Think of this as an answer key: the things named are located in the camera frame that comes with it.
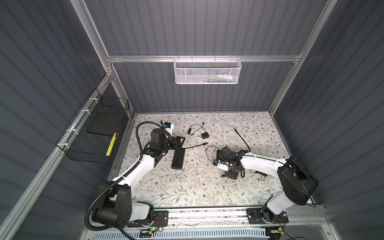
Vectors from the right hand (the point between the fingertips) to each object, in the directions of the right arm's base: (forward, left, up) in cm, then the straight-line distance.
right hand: (233, 171), depth 90 cm
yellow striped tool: (+1, +62, +29) cm, 68 cm away
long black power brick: (+6, +34, +2) cm, 35 cm away
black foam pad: (+12, +67, +33) cm, 76 cm away
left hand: (+13, +31, +17) cm, 38 cm away
